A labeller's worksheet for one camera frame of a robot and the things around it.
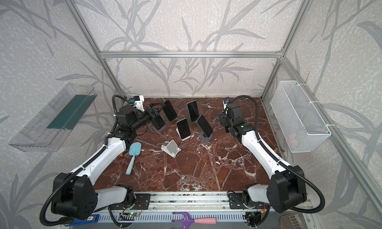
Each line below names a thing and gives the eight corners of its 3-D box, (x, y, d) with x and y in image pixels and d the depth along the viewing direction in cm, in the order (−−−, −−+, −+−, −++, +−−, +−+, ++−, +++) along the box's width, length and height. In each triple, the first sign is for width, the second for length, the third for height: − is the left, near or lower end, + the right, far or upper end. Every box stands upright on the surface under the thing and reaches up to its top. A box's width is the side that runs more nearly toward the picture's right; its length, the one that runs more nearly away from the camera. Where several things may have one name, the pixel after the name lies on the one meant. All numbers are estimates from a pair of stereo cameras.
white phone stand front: (161, 150, 94) (157, 143, 87) (167, 142, 98) (164, 135, 90) (175, 158, 90) (172, 152, 83) (181, 150, 94) (179, 143, 87)
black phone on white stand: (182, 141, 98) (180, 129, 87) (179, 133, 101) (177, 121, 90) (191, 138, 99) (190, 126, 88) (188, 130, 103) (186, 118, 92)
